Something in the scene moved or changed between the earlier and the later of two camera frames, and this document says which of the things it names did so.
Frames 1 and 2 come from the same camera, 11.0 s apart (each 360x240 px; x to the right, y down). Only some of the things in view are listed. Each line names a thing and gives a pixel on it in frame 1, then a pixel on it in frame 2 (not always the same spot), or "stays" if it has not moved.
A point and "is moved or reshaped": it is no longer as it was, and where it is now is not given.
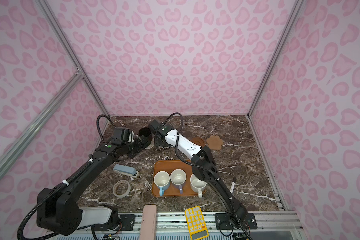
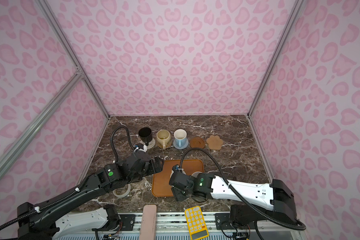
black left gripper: x=141 y=146 -> x=154 y=169
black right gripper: x=156 y=139 -> x=176 y=194
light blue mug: x=162 y=180 is moved or reshaped
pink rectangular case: x=148 y=226 stays
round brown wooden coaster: x=198 y=140 stays
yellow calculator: x=196 y=224 stays
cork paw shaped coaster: x=214 y=142 stays
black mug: x=146 y=132 stays
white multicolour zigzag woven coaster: x=151 y=145 stays
